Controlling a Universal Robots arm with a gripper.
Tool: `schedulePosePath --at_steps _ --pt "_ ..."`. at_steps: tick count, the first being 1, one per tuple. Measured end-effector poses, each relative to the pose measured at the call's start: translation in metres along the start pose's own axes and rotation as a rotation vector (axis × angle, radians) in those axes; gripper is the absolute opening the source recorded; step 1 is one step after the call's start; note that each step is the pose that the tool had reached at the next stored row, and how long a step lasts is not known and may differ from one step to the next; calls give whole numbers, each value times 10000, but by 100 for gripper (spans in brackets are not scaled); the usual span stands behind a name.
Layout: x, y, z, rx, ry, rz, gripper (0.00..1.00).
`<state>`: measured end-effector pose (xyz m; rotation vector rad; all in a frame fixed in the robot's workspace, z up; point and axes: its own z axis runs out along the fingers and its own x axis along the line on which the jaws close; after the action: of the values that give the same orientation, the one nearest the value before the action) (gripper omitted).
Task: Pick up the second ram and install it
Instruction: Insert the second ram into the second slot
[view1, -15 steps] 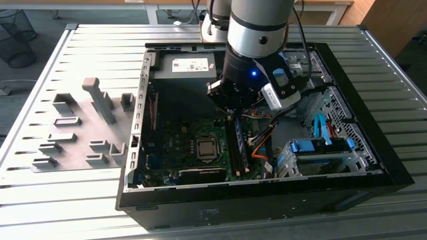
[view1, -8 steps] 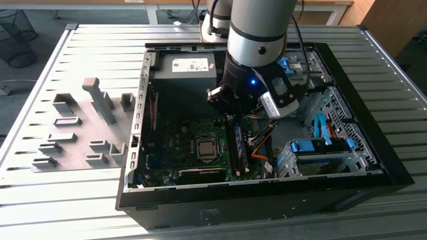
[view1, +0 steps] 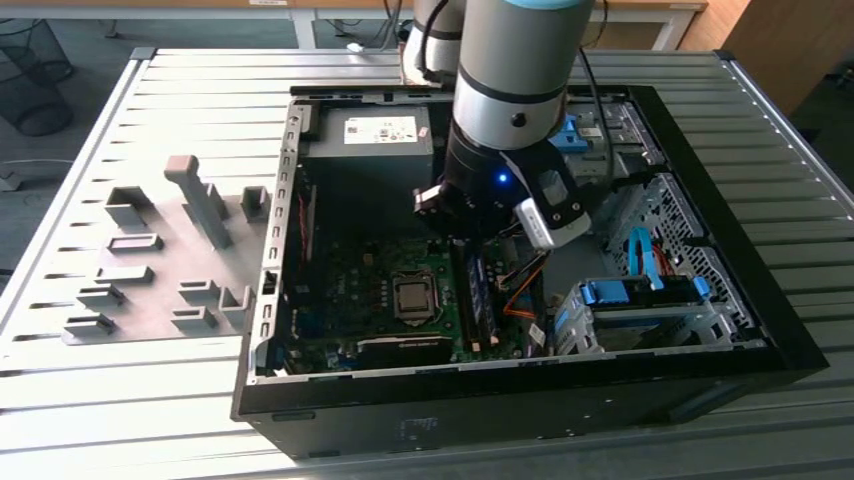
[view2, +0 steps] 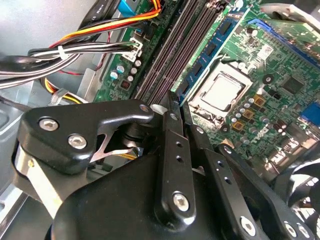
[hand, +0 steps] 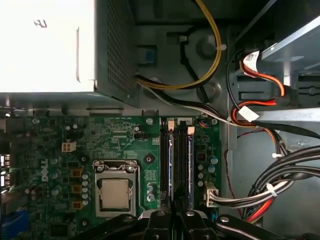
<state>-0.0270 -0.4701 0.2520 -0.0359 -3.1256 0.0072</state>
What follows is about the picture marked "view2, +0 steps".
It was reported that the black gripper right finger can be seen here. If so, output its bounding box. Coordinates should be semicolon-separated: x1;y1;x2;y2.
182;100;316;240

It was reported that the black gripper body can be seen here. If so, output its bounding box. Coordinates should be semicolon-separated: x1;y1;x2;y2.
44;154;227;240

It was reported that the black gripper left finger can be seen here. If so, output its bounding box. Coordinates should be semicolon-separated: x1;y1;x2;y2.
9;90;198;227

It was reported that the blue RAM stick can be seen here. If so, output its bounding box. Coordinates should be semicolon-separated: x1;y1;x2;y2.
171;7;251;101

